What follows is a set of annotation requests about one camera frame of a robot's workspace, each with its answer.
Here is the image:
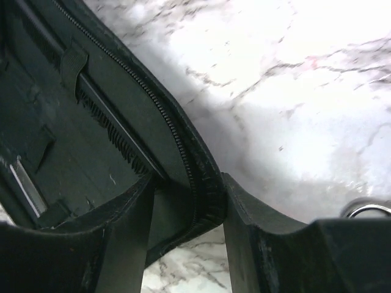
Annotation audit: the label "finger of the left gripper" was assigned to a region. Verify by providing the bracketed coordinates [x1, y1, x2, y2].
[10, 156, 48, 217]

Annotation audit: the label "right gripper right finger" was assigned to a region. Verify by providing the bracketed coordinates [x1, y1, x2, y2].
[223, 174, 390, 292]

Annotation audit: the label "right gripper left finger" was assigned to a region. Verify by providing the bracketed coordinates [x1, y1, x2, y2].
[1, 175, 155, 292]

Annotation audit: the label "black hair comb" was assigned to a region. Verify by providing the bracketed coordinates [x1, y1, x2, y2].
[15, 0, 166, 181]

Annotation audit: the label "black zip tool case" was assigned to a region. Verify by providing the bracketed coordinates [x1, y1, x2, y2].
[1, 1, 226, 264]

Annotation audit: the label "silver scissors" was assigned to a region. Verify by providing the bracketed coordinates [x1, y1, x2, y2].
[340, 198, 390, 218]

